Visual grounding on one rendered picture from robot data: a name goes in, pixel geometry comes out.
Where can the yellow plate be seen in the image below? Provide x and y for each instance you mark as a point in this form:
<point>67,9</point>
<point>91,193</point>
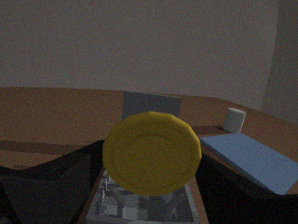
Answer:
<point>151,154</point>

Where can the blue flat mat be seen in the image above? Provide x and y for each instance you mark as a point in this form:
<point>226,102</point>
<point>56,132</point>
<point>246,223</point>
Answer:
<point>262,165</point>

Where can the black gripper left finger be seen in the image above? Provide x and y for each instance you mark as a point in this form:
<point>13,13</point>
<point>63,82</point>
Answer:
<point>53,192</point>

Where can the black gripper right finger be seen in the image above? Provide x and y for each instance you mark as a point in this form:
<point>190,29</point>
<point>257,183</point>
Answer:
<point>230,198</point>

